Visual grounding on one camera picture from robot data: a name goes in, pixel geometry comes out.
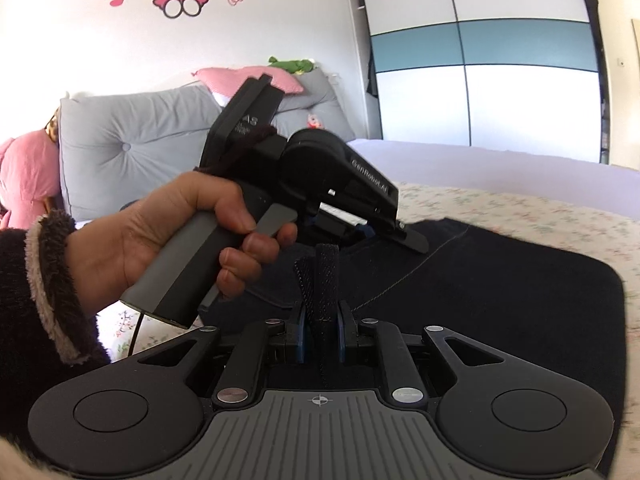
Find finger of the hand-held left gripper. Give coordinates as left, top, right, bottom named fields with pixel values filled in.
left=372, top=220, right=429, bottom=254

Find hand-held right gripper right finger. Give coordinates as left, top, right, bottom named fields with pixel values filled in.
left=337, top=300, right=506, bottom=411

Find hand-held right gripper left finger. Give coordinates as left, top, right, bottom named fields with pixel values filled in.
left=132, top=300, right=307, bottom=408

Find dark denim pants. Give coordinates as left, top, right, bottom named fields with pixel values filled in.
left=200, top=217, right=628, bottom=480

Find person's right forearm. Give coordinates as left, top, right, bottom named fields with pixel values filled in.
left=0, top=437, right=56, bottom=480

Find person's left forearm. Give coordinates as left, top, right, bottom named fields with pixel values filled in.
left=0, top=209, right=113, bottom=461

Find person's left hand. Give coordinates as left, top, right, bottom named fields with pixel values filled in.
left=65, top=170, right=299, bottom=321

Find purple fleece blanket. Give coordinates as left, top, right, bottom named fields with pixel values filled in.
left=347, top=137, right=640, bottom=211

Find green plush toy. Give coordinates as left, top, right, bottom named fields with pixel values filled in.
left=268, top=56, right=317, bottom=75

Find floral beige cloth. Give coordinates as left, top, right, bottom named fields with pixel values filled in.
left=97, top=182, right=640, bottom=411

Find pink pillow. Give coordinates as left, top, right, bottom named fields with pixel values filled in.
left=192, top=66, right=305, bottom=98

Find large grey tufted cushion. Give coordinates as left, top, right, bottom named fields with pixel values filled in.
left=59, top=85, right=223, bottom=223

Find dark open shelf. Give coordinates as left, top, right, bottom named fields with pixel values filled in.
left=597, top=95, right=613, bottom=165

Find white and teal wardrobe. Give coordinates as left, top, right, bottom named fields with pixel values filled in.
left=342, top=0, right=608, bottom=163

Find pink plush toy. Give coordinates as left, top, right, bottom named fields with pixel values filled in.
left=0, top=112, right=63, bottom=231

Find black cable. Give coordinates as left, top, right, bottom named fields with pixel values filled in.
left=130, top=310, right=147, bottom=357

